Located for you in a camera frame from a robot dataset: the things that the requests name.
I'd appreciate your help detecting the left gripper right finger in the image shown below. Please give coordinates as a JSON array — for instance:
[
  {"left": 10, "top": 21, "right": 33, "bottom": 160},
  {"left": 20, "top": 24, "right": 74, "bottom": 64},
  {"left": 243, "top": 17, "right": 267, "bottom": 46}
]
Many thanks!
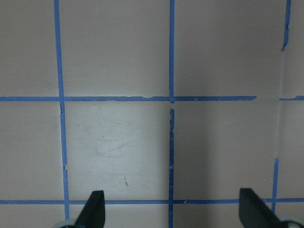
[{"left": 239, "top": 188, "right": 281, "bottom": 228}]

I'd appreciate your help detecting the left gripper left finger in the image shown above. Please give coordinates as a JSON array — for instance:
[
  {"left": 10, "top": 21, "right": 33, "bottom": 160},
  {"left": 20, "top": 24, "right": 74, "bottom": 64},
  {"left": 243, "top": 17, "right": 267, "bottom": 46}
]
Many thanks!
[{"left": 75, "top": 190, "right": 105, "bottom": 228}]

